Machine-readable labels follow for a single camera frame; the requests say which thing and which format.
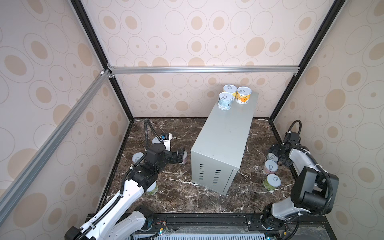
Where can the green label can left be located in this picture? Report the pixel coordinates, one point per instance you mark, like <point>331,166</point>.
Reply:
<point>152,189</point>

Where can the grey metal cabinet box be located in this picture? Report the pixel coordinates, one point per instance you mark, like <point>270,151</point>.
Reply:
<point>217,153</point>

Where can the orange fruit label can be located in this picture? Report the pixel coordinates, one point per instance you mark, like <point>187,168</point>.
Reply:
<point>137,156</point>

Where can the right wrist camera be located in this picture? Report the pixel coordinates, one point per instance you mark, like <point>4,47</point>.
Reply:
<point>291,138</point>

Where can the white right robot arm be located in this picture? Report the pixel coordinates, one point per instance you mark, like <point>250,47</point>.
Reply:
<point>313,193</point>

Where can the black corner frame post left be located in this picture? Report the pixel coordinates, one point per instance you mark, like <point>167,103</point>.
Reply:
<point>96,44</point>

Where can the green label can right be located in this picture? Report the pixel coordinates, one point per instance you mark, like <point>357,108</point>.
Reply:
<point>272,182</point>

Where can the green label can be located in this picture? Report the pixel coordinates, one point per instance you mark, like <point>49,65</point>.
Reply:
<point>272,182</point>
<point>152,189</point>

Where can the brown label can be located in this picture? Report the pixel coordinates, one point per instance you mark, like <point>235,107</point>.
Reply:
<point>155,140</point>

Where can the black corner frame post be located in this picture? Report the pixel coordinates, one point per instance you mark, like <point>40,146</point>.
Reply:
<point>324,28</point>
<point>96,44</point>

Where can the light blue label can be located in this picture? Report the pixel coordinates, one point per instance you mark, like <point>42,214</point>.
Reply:
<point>225,101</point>

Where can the pink flower label can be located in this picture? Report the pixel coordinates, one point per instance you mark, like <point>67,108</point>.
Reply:
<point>269,167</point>

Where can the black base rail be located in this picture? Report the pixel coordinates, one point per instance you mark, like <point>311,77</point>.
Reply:
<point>230,226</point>

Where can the silver aluminium rail left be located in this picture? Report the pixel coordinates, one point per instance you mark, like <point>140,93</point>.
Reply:
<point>23,181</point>

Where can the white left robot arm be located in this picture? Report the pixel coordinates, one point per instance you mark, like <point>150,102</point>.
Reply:
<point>126,195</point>

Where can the black corner frame post right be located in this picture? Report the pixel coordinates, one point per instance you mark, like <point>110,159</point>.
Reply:
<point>324,28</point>

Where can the teal label can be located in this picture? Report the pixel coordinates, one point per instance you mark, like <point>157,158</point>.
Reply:
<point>272,157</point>

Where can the silver aluminium crossbar back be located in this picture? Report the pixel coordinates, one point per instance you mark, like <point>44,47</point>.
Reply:
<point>205,70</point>

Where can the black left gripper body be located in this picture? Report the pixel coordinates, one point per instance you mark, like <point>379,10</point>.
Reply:
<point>179,158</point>

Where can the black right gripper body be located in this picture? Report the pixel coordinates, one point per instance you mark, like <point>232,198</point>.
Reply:
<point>279,150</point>

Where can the yellow orange label can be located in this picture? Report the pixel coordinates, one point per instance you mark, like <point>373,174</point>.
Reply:
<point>243,95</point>

